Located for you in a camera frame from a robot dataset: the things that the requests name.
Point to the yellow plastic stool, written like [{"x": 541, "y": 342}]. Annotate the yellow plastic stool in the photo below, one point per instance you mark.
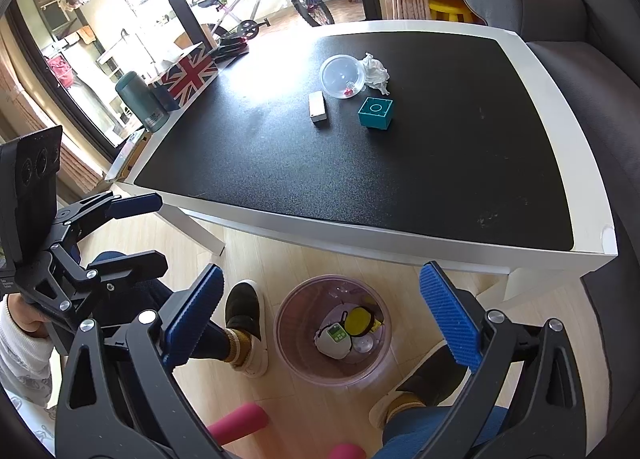
[{"x": 451, "y": 12}]

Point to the white smartphone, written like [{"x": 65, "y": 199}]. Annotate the white smartphone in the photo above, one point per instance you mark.
[{"x": 127, "y": 156}]

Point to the small white box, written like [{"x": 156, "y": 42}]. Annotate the small white box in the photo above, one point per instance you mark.
[{"x": 317, "y": 107}]

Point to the dark green thermos bottle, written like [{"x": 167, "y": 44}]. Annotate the dark green thermos bottle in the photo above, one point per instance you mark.
[{"x": 141, "y": 101}]

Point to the pink plastic trash bin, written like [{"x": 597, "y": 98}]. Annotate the pink plastic trash bin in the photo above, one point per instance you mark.
[{"x": 315, "y": 304}]

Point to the white patterned left sleeve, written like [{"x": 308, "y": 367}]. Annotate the white patterned left sleeve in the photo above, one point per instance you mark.
[{"x": 26, "y": 378}]

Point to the black left slipper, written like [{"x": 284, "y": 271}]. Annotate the black left slipper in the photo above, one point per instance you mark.
[{"x": 245, "y": 318}]

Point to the black right slipper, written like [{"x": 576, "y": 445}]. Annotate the black right slipper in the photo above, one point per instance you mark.
[{"x": 433, "y": 380}]

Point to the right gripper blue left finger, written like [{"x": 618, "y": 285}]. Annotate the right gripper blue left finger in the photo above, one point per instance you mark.
[{"x": 185, "y": 316}]

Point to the pink foam roller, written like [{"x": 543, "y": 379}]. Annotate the pink foam roller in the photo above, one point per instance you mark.
[{"x": 241, "y": 422}]

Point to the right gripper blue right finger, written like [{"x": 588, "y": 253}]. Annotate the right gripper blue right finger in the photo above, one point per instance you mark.
[{"x": 457, "y": 326}]

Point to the grey fabric sofa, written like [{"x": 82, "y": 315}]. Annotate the grey fabric sofa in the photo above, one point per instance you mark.
[{"x": 591, "y": 50}]

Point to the union jack tissue box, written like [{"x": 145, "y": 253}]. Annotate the union jack tissue box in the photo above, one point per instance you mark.
[{"x": 186, "y": 78}]

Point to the green white digital timer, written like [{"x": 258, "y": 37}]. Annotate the green white digital timer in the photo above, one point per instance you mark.
[{"x": 337, "y": 333}]

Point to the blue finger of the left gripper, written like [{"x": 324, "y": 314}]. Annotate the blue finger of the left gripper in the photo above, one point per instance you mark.
[
  {"x": 128, "y": 270},
  {"x": 132, "y": 206}
]

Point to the white round pouch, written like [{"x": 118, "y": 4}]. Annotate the white round pouch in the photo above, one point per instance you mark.
[{"x": 327, "y": 347}]

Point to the clear plastic cup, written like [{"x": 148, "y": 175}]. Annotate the clear plastic cup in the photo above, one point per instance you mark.
[{"x": 363, "y": 345}]

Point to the yellow black zip case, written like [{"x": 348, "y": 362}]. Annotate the yellow black zip case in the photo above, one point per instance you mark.
[{"x": 359, "y": 321}]

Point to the black slipper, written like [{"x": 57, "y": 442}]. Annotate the black slipper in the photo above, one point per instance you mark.
[
  {"x": 245, "y": 318},
  {"x": 433, "y": 380}
]

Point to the black red gloves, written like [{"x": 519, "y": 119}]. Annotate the black red gloves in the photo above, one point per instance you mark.
[{"x": 229, "y": 48}]

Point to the person's left hand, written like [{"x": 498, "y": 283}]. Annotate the person's left hand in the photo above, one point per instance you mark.
[{"x": 27, "y": 318}]

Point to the clear round lidded container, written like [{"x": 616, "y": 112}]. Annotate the clear round lidded container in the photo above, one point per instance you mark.
[{"x": 342, "y": 76}]

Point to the teal toy brick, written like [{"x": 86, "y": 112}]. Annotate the teal toy brick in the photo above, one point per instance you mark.
[{"x": 376, "y": 113}]

